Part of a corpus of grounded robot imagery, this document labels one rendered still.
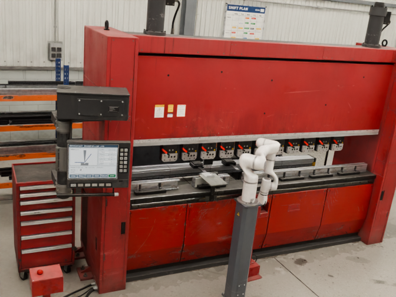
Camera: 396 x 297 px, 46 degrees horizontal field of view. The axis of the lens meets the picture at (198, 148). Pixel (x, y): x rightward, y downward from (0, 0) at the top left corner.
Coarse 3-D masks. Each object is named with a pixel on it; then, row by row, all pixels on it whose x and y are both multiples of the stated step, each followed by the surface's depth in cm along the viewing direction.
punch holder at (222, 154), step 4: (220, 144) 450; (224, 144) 451; (228, 144) 453; (232, 144) 456; (220, 148) 451; (228, 148) 455; (216, 152) 460; (220, 152) 452; (224, 152) 454; (228, 152) 456; (232, 152) 458; (220, 156) 454; (224, 156) 455; (228, 156) 458; (232, 156) 460
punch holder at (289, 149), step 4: (288, 140) 484; (292, 140) 486; (296, 140) 488; (300, 140) 490; (284, 144) 491; (288, 144) 485; (292, 144) 487; (296, 144) 490; (284, 148) 492; (288, 148) 486; (292, 148) 490; (296, 148) 493; (288, 152) 488; (292, 152) 490; (296, 152) 493
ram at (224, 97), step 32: (160, 64) 397; (192, 64) 410; (224, 64) 423; (256, 64) 438; (288, 64) 453; (320, 64) 469; (352, 64) 486; (384, 64) 508; (160, 96) 407; (192, 96) 420; (224, 96) 434; (256, 96) 449; (288, 96) 465; (320, 96) 482; (352, 96) 501; (384, 96) 521; (160, 128) 417; (192, 128) 431; (224, 128) 446; (256, 128) 462; (288, 128) 478; (320, 128) 497; (352, 128) 516
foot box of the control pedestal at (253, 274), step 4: (252, 260) 480; (252, 264) 473; (256, 264) 474; (252, 268) 468; (256, 268) 471; (252, 272) 470; (256, 272) 473; (248, 276) 469; (252, 276) 472; (256, 276) 472; (260, 276) 473; (248, 280) 464; (252, 280) 466
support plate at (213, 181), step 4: (200, 176) 451; (204, 176) 451; (216, 176) 454; (204, 180) 443; (208, 180) 442; (212, 180) 443; (216, 180) 444; (220, 180) 445; (212, 184) 433; (216, 184) 434; (220, 184) 436; (224, 184) 437
